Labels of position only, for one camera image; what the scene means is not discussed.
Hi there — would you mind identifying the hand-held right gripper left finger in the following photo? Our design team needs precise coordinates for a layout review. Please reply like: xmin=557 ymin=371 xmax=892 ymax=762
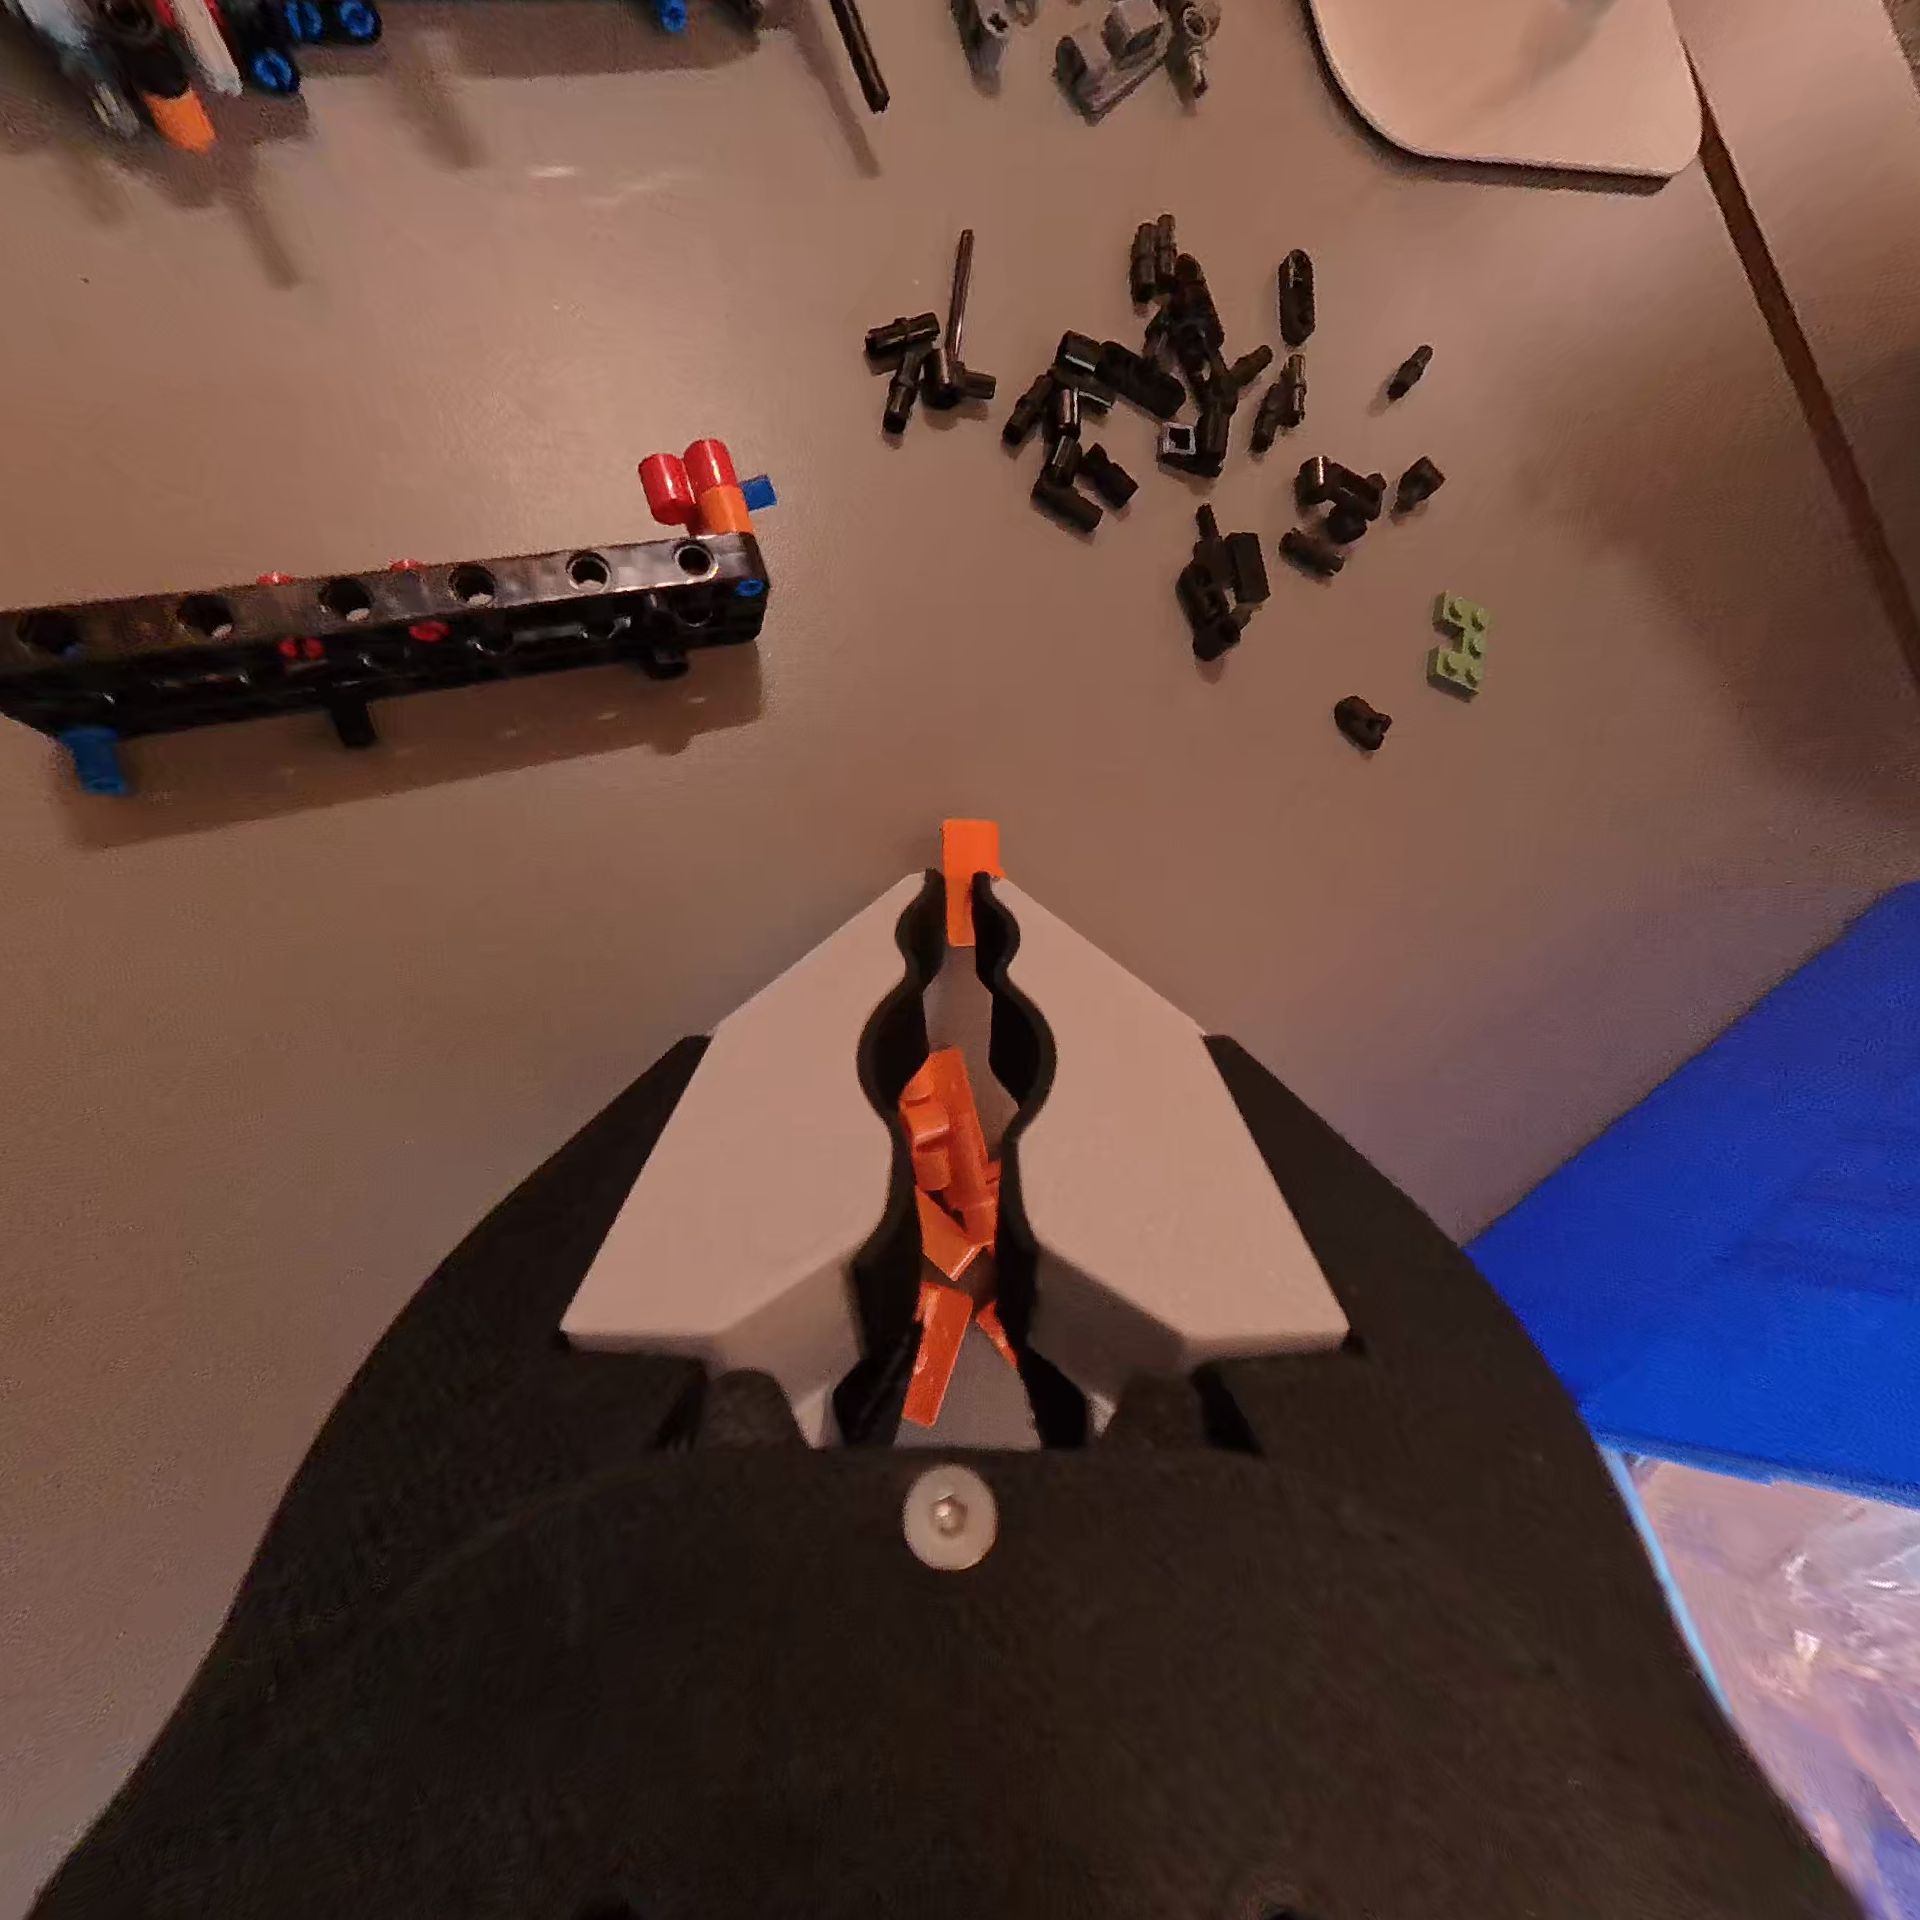
xmin=558 ymin=869 xmax=941 ymax=1449

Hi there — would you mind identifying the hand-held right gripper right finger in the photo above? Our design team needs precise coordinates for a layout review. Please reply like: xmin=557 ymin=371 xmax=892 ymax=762
xmin=973 ymin=869 xmax=1356 ymax=1453

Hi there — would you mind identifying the orange lego piece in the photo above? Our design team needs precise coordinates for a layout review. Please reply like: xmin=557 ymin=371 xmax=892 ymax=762
xmin=897 ymin=815 xmax=1031 ymax=1430

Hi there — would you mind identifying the large multicoloured lego assembly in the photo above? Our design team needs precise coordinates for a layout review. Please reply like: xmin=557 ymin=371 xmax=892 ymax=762
xmin=0 ymin=0 xmax=899 ymax=152

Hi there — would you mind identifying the green lego plate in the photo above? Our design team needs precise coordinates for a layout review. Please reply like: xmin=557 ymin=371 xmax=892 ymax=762
xmin=1425 ymin=591 xmax=1495 ymax=699

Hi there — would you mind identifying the pile of black lego pins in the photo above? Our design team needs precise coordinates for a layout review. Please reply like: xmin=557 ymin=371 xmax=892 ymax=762
xmin=863 ymin=213 xmax=1450 ymax=755

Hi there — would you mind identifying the plain blue storage bin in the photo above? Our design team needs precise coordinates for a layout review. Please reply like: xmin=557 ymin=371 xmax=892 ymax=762
xmin=1462 ymin=881 xmax=1920 ymax=1502

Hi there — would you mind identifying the small blue red assembly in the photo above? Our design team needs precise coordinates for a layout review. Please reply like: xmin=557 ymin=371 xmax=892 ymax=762
xmin=0 ymin=433 xmax=779 ymax=797

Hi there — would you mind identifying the clear plastic bag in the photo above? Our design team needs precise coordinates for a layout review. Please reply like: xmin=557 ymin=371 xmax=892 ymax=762
xmin=1612 ymin=1446 xmax=1920 ymax=1920

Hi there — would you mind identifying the pile of dark grey connectors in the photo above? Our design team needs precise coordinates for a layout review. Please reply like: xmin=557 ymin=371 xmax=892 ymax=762
xmin=953 ymin=0 xmax=1219 ymax=122

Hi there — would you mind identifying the white desk lamp base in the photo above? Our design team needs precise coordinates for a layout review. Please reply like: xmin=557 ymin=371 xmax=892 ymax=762
xmin=1308 ymin=0 xmax=1709 ymax=181

